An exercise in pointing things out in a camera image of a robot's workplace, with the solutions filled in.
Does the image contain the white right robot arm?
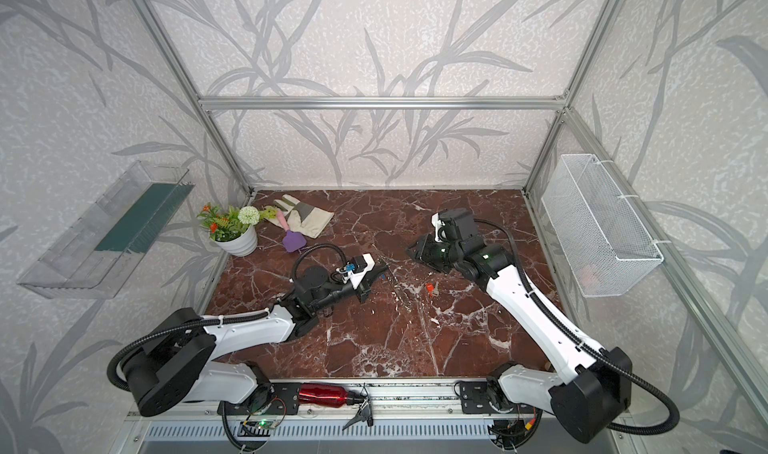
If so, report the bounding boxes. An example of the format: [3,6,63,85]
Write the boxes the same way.
[407,208,631,443]

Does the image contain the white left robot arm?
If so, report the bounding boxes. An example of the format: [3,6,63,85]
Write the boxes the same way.
[107,254,388,417]

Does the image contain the beige and grey garden glove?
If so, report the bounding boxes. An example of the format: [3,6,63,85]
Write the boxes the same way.
[270,194,334,239]

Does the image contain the black clip tool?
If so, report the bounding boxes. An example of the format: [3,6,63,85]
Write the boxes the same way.
[342,386,374,431]

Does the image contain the white ribbed plant pot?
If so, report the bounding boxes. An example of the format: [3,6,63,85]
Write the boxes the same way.
[215,226,258,257]

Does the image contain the artificial green plant with flowers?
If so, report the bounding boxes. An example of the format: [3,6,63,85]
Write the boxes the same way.
[197,204,277,242]

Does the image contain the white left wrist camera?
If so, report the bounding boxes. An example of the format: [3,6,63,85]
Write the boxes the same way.
[337,253,375,289]

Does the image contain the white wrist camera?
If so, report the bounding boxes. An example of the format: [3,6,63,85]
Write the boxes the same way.
[337,253,375,289]
[431,213,457,242]

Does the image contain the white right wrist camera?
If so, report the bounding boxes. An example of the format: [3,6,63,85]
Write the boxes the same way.
[431,213,457,242]

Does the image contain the purple trowel pink handle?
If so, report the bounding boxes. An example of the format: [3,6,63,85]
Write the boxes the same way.
[276,210,307,253]

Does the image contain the white wire mesh basket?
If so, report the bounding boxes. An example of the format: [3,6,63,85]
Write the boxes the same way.
[542,154,664,298]

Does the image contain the clear plastic wall tray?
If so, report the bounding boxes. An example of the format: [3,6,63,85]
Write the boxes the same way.
[17,161,194,299]

